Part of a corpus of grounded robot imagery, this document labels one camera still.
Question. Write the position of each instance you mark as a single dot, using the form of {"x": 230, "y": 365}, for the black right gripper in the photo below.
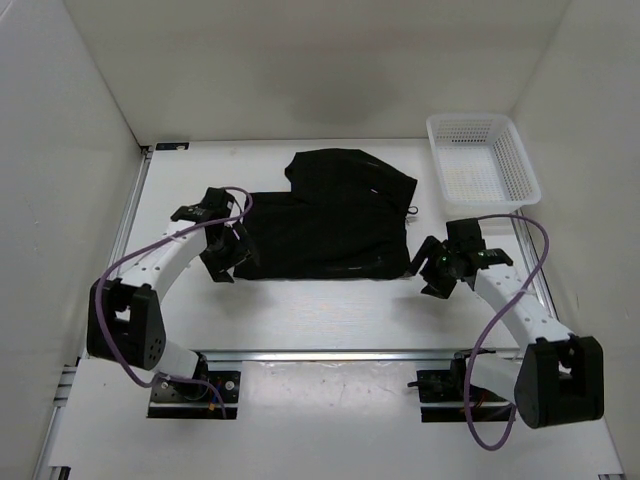
{"x": 431, "y": 249}

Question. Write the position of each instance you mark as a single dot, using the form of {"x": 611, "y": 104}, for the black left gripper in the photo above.
{"x": 218, "y": 267}

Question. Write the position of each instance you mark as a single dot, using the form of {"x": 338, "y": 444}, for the black shorts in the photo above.
{"x": 344, "y": 217}

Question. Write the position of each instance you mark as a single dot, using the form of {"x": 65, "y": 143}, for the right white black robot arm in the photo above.
{"x": 560, "y": 379}

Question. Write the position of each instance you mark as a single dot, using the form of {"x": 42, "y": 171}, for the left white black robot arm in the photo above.
{"x": 125, "y": 323}

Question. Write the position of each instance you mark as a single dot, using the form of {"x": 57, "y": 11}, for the white perforated plastic basket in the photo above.
{"x": 481, "y": 164}

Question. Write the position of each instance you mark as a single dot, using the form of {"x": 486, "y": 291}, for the small dark corner label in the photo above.
{"x": 172, "y": 146}

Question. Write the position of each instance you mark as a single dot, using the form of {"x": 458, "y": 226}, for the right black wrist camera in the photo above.
{"x": 465, "y": 240}

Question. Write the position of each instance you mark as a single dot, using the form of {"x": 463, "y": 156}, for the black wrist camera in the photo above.
{"x": 465, "y": 240}
{"x": 216, "y": 204}

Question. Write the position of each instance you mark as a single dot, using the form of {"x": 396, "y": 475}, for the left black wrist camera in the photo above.
{"x": 216, "y": 204}

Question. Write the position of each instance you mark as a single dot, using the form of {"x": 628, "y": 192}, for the silver aluminium table rail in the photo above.
{"x": 282, "y": 320}

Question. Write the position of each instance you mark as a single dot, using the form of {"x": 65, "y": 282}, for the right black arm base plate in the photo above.
{"x": 441, "y": 399}

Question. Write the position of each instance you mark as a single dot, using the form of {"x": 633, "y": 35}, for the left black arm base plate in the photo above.
{"x": 174, "y": 400}

